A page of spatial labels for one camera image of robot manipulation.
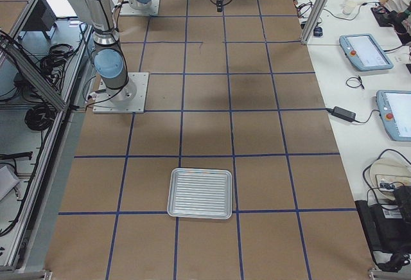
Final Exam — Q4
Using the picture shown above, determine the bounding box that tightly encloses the silver ribbed metal tray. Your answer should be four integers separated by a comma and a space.
167, 168, 232, 220

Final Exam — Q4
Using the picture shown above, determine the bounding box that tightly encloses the upper blue teach pendant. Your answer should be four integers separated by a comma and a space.
339, 34, 394, 71

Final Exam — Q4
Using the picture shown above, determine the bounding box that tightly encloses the blue teach pendant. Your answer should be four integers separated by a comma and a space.
376, 90, 410, 142
339, 34, 394, 71

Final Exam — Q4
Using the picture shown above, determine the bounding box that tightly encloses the black laptop power brick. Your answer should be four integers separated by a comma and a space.
326, 106, 356, 123

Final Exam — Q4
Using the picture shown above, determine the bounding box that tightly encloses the brown paper table cover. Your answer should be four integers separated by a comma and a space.
45, 0, 372, 279

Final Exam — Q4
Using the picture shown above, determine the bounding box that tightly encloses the lower blue teach pendant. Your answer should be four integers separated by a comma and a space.
376, 90, 410, 142

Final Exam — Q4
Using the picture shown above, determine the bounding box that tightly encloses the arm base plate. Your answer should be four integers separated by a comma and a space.
92, 73, 149, 114
120, 0, 160, 17

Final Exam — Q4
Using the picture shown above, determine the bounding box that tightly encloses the aluminium frame post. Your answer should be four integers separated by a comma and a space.
301, 0, 328, 44

